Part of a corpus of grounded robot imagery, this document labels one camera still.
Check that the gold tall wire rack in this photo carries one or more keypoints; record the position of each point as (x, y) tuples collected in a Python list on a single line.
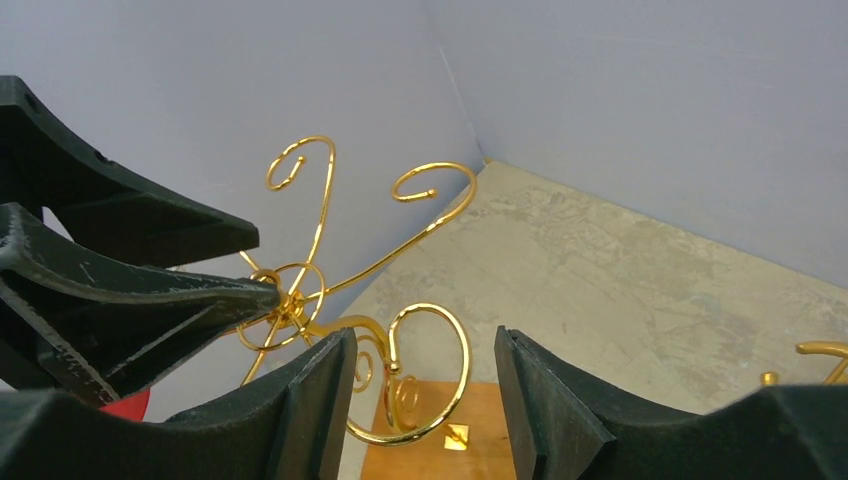
[(827, 353)]

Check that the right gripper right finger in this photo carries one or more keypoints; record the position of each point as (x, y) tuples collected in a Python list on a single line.
[(565, 423)]

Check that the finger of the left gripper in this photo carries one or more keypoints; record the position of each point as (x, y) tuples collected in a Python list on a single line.
[(101, 329), (104, 206)]

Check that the red plastic goblet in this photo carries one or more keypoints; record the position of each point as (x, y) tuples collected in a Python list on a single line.
[(131, 408)]

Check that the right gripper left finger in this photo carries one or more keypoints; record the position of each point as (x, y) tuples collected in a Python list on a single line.
[(287, 424)]

